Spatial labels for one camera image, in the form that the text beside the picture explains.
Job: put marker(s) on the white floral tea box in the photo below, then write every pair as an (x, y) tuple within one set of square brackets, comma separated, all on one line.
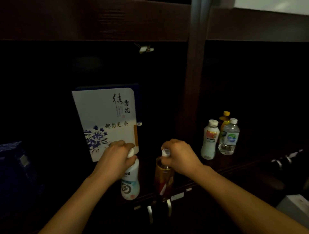
[(103, 111)]

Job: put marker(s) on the person's right hand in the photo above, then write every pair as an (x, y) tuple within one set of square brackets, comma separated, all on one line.
[(183, 159)]

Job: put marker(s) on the amber tea bottle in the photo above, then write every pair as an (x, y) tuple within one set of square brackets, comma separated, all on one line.
[(163, 178)]

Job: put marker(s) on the person's right forearm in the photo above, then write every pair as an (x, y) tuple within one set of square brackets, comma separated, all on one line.
[(241, 200)]

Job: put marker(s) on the person's left hand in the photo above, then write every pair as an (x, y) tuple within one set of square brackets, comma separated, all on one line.
[(116, 161)]

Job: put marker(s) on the yellow cap energy drink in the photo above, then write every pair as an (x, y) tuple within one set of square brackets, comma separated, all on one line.
[(226, 113)]

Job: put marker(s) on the clear water bottle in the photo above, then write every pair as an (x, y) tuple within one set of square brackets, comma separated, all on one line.
[(229, 142)]

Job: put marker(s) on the person's left forearm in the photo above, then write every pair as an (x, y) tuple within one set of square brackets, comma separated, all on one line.
[(77, 212)]

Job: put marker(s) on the dark blue patterned box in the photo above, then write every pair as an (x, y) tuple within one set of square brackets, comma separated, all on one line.
[(14, 168)]

